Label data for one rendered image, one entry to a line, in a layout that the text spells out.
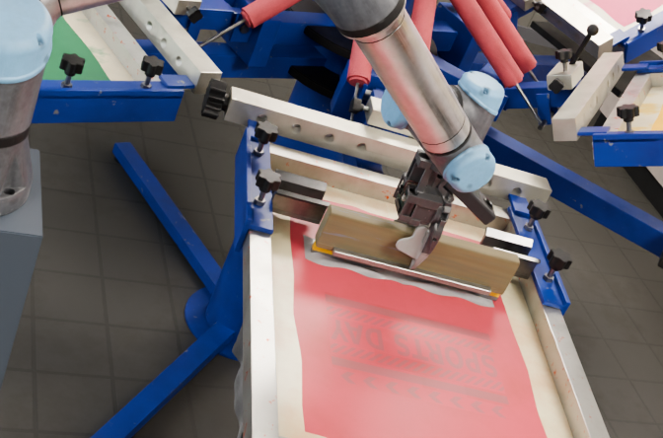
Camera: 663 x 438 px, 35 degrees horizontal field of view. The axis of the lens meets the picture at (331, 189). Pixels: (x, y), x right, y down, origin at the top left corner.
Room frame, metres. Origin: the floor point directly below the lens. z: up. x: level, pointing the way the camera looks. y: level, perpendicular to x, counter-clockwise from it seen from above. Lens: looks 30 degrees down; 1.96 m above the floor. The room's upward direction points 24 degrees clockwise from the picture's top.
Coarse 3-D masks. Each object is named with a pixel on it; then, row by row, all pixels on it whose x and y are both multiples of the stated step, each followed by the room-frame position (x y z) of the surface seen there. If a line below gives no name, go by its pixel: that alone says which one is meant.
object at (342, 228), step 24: (336, 216) 1.52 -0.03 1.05; (360, 216) 1.54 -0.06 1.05; (336, 240) 1.52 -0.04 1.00; (360, 240) 1.53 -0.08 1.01; (384, 240) 1.54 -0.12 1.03; (456, 240) 1.60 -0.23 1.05; (408, 264) 1.56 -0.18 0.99; (432, 264) 1.57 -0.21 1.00; (456, 264) 1.58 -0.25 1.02; (480, 264) 1.60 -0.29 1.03; (504, 264) 1.61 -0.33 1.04; (504, 288) 1.61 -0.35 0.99
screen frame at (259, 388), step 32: (288, 160) 1.74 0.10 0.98; (320, 160) 1.78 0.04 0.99; (384, 192) 1.80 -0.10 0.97; (480, 224) 1.86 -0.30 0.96; (512, 224) 1.86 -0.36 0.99; (256, 256) 1.40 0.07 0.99; (256, 288) 1.32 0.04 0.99; (256, 320) 1.25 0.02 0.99; (544, 320) 1.59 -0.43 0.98; (256, 352) 1.18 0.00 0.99; (544, 352) 1.54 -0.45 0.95; (576, 352) 1.52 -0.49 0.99; (256, 384) 1.12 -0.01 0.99; (576, 384) 1.43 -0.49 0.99; (256, 416) 1.06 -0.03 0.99; (576, 416) 1.37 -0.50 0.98
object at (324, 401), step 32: (320, 288) 1.44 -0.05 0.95; (352, 288) 1.48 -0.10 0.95; (384, 288) 1.52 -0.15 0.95; (320, 320) 1.36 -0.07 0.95; (320, 352) 1.29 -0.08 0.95; (320, 384) 1.22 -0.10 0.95; (320, 416) 1.15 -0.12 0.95; (352, 416) 1.18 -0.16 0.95; (384, 416) 1.21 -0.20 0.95; (416, 416) 1.24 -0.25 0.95
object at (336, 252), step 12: (336, 252) 1.51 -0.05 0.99; (348, 252) 1.53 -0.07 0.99; (372, 264) 1.53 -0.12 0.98; (384, 264) 1.54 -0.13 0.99; (396, 264) 1.55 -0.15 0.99; (420, 276) 1.56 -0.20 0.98; (432, 276) 1.56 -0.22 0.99; (444, 276) 1.58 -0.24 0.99; (468, 288) 1.58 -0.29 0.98; (480, 288) 1.59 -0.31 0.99
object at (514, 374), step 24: (408, 288) 1.55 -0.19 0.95; (408, 312) 1.48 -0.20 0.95; (432, 312) 1.51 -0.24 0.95; (456, 312) 1.54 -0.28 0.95; (480, 312) 1.57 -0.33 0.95; (504, 312) 1.61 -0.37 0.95; (504, 336) 1.53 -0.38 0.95; (504, 360) 1.47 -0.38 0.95; (504, 384) 1.40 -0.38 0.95; (528, 384) 1.43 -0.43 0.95; (432, 408) 1.27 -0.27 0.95; (456, 408) 1.29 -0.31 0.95; (528, 408) 1.37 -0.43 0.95; (432, 432) 1.22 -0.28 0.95; (456, 432) 1.24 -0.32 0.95; (480, 432) 1.27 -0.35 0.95; (504, 432) 1.29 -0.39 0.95; (528, 432) 1.31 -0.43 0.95
